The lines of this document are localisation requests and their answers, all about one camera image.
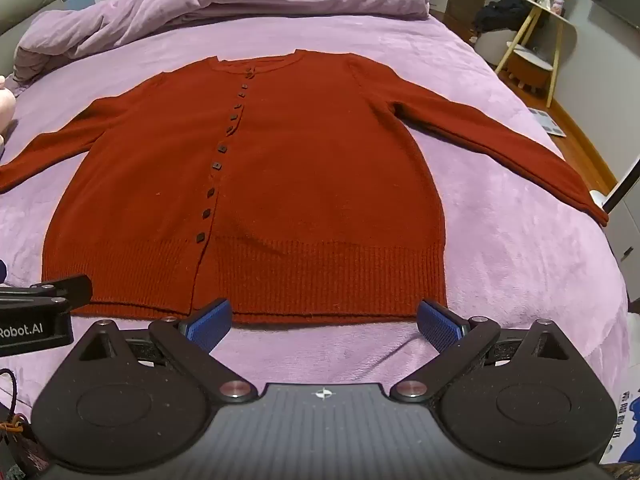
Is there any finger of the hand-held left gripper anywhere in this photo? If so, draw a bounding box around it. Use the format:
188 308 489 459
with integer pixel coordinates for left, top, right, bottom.
0 274 94 317

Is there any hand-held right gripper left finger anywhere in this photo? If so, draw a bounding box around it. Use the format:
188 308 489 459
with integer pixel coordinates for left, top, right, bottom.
76 298 258 406

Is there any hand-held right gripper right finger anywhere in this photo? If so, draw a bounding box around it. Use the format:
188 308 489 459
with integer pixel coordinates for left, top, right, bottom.
388 299 572 405

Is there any red knit cardigan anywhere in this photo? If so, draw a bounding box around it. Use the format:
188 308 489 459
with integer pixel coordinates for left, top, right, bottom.
0 49 610 326

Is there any black clothes pile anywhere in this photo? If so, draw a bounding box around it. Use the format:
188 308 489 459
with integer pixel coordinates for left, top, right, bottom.
472 0 546 33

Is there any purple bed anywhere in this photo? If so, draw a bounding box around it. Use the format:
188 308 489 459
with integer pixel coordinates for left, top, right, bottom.
0 2 632 411

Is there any blue printed bag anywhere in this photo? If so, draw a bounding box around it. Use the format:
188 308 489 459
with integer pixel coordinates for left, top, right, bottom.
600 390 640 466

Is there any white furniture piece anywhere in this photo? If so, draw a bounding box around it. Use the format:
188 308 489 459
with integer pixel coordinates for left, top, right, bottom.
590 157 640 311

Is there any booklet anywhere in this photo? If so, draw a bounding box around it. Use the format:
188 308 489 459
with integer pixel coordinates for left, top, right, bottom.
529 107 567 137

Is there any white bin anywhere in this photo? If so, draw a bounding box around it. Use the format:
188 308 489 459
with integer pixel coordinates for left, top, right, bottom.
475 30 512 64

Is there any grey padded headboard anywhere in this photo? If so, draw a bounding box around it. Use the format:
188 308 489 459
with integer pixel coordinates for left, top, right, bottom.
0 0 61 51

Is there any yellow side table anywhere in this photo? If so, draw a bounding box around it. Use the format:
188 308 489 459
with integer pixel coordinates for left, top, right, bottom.
495 0 578 108

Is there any purple duvet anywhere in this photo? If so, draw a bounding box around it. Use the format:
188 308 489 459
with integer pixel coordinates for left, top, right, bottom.
12 0 433 86

